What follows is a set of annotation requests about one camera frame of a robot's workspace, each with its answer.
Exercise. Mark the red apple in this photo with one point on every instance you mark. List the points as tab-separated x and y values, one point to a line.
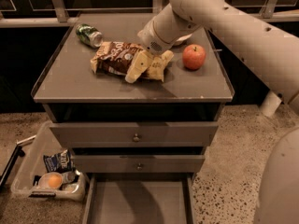
193	57

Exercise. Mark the clear plastic bin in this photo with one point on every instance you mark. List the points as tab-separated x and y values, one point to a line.
32	168

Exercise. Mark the grey middle drawer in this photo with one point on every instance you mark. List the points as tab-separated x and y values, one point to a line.
139	163

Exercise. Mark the grey bottom drawer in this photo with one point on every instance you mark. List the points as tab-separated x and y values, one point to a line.
139	199

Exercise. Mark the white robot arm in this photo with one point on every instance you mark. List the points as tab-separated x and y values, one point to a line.
272	55

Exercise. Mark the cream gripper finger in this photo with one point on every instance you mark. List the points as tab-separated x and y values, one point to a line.
140	63

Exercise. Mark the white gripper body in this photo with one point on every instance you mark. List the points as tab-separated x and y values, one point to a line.
149	40

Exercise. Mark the grey drawer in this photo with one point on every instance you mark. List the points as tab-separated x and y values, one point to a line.
139	199
139	163
134	134

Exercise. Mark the grey drawer cabinet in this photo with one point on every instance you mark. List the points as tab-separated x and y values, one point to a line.
71	92

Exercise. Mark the grey top drawer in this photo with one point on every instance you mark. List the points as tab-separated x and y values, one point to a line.
134	134

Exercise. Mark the white paper bowl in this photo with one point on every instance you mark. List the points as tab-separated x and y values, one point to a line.
182	39

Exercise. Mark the brown chip bag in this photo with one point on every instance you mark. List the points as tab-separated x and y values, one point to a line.
116	58

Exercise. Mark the orange fruit cup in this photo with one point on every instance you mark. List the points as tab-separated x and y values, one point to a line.
50	181

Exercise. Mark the green soda can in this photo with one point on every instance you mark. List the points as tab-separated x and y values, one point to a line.
89	35

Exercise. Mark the blue chip bag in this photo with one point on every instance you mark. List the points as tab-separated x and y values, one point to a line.
59	162

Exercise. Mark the metal railing frame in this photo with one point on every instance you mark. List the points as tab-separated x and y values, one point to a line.
93	6

